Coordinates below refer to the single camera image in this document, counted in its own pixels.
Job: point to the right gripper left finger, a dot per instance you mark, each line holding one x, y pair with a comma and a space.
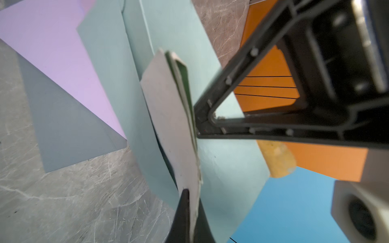
180, 228

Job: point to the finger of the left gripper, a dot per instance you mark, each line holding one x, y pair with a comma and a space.
355, 126

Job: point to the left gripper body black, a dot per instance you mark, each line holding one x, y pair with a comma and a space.
337, 51

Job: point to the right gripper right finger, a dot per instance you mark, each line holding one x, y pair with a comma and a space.
202, 230

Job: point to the plain white paper sheet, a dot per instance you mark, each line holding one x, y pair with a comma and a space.
168, 105

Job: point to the grey envelope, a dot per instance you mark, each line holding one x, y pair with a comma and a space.
67, 132

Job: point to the teal envelope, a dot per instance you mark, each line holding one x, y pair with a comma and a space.
122, 38

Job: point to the purple envelope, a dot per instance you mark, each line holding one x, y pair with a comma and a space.
45, 34

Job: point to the tan sticker seal on teal envelope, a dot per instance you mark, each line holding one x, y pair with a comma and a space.
279, 159

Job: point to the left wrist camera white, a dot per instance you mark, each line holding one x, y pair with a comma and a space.
361, 209

